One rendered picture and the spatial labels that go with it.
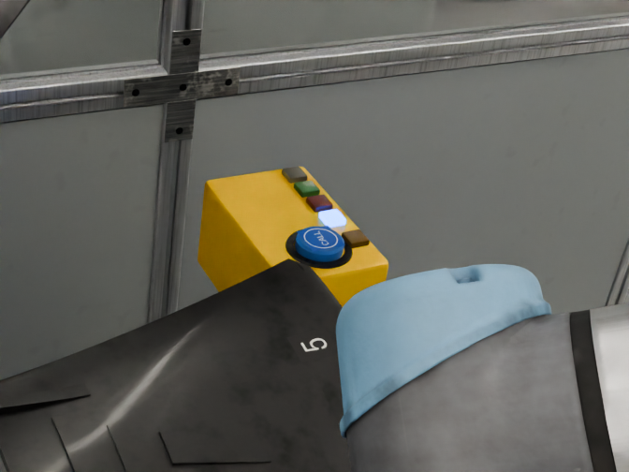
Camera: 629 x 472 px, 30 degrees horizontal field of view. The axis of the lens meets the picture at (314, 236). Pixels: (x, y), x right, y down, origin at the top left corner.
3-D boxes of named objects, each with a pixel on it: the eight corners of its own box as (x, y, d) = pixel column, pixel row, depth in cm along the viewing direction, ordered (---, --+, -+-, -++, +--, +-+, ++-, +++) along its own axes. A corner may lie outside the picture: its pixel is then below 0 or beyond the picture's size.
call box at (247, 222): (194, 273, 109) (203, 176, 103) (289, 255, 113) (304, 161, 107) (269, 383, 98) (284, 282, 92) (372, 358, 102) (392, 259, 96)
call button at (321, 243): (285, 243, 97) (288, 227, 96) (328, 236, 99) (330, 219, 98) (308, 272, 95) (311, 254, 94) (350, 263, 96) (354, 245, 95)
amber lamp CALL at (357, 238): (340, 237, 98) (341, 231, 98) (358, 233, 99) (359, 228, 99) (350, 249, 97) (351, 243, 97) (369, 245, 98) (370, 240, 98)
